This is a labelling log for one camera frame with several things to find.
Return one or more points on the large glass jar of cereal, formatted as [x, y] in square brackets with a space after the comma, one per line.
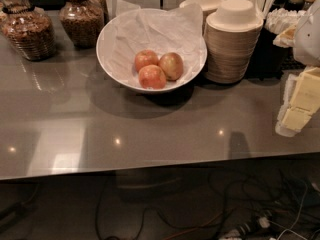
[28, 31]

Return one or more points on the white paper liner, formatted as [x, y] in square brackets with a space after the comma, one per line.
[156, 30]

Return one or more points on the middle glass jar of cereal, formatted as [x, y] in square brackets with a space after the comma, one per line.
[82, 21]

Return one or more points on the red apple front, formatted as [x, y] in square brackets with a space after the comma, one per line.
[152, 76]

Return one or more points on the red-green apple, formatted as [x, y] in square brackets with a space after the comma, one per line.
[172, 65]

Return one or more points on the red apple back left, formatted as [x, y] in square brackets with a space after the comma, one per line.
[144, 58]

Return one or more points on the black condiment organizer tray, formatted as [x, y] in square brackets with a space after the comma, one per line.
[267, 57]

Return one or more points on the red apple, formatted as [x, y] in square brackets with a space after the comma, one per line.
[144, 58]
[152, 76]

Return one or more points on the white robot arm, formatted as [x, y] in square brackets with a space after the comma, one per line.
[306, 49]

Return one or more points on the white ceramic bowl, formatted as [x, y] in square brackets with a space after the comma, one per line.
[110, 67]

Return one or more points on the white power strip on floor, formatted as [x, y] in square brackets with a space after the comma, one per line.
[247, 228]

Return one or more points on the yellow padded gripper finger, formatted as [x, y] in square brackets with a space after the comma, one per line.
[301, 100]

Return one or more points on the front stack of paper bowls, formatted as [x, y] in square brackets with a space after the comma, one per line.
[231, 34]

